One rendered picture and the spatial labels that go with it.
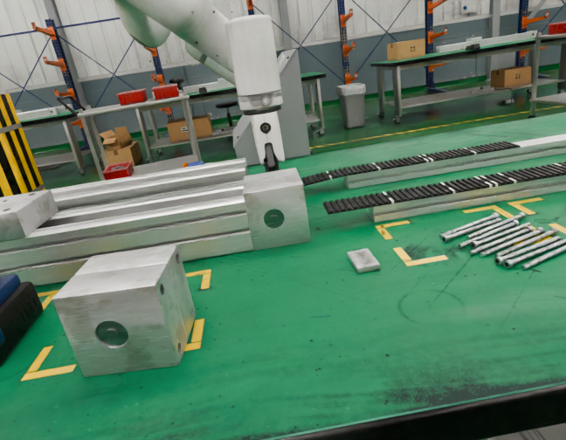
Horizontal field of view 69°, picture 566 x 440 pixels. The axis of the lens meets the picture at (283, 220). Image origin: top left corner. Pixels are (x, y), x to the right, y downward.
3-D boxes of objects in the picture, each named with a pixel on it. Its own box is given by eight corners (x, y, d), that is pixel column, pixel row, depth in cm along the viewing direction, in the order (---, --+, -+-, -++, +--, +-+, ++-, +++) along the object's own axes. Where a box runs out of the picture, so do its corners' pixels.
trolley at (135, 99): (204, 177, 429) (182, 77, 391) (212, 190, 379) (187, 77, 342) (102, 200, 405) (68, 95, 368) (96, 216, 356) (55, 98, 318)
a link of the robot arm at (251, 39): (235, 94, 82) (239, 98, 74) (222, 23, 77) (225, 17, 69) (276, 87, 83) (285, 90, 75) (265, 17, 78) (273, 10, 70)
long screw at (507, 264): (509, 270, 48) (510, 262, 48) (502, 266, 49) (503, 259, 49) (570, 244, 52) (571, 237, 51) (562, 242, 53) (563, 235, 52)
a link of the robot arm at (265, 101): (283, 91, 74) (285, 107, 75) (279, 88, 82) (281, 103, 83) (237, 98, 74) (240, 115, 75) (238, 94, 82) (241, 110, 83)
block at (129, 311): (200, 302, 52) (182, 235, 48) (179, 366, 41) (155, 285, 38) (123, 312, 52) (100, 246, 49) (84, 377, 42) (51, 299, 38)
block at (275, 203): (301, 214, 75) (294, 164, 72) (311, 241, 64) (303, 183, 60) (252, 222, 75) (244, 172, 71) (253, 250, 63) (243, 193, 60)
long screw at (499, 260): (500, 266, 49) (500, 258, 49) (493, 263, 50) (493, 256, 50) (562, 243, 53) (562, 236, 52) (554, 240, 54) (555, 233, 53)
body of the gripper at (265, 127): (282, 103, 74) (291, 163, 78) (279, 99, 84) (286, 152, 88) (241, 110, 74) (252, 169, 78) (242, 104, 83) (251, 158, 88)
